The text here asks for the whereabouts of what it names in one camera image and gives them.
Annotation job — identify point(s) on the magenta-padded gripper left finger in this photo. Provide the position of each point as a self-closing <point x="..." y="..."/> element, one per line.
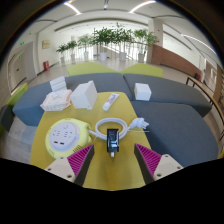
<point x="63" y="166"/>

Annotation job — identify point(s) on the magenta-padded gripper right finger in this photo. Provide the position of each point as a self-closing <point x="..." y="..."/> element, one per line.
<point x="165" y="165"/>

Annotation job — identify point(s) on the black charger block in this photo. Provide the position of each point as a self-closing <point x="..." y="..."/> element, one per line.
<point x="112" y="140"/>

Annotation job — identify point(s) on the round yellow power strip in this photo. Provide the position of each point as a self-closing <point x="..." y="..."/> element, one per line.
<point x="63" y="138"/>

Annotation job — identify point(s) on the wide grey upholstered sofa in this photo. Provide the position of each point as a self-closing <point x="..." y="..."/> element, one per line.
<point x="180" y="133"/>

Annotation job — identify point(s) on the wet wipes pack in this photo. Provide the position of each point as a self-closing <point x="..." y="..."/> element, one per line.
<point x="56" y="100"/>

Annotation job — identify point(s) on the blue upholstered sofa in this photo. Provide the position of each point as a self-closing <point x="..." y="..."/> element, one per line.
<point x="30" y="103"/>

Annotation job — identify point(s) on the white carton box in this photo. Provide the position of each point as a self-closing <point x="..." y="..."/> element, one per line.
<point x="83" y="96"/>

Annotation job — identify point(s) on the dark grey cube stool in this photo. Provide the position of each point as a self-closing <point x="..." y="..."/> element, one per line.
<point x="5" y="118"/>

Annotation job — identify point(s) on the small white cube box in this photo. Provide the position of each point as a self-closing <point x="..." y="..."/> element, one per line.
<point x="142" y="91"/>

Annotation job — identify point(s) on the long grey upholstered sofa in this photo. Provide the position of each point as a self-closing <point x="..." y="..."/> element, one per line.
<point x="173" y="88"/>

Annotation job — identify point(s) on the white squeeze tube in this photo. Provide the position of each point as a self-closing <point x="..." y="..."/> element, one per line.
<point x="110" y="101"/>

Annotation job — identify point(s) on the white tissue pack stack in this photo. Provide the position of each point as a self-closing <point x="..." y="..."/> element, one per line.
<point x="58" y="84"/>

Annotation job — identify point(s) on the green upholstered bench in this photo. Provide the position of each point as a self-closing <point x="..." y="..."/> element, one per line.
<point x="16" y="95"/>

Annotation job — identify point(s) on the wooden bench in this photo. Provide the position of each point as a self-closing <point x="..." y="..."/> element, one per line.
<point x="200" y="83"/>

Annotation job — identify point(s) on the small green ottoman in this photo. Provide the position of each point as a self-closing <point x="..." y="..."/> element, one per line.
<point x="143" y="70"/>

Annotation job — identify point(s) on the large green ottoman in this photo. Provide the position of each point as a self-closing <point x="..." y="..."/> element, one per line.
<point x="88" y="68"/>

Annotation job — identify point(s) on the red fire extinguisher cabinet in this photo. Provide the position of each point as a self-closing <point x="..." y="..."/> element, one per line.
<point x="46" y="66"/>

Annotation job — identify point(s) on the green exit sign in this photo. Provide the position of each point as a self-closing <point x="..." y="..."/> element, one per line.
<point x="22" y="43"/>

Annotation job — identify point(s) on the potted plants group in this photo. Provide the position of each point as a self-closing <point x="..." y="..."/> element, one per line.
<point x="103" y="36"/>

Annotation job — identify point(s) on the ceiling strip lights group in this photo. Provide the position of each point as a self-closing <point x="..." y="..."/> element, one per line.
<point x="71" y="7"/>

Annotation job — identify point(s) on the framed wall picture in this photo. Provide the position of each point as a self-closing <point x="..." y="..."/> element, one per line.
<point x="46" y="44"/>

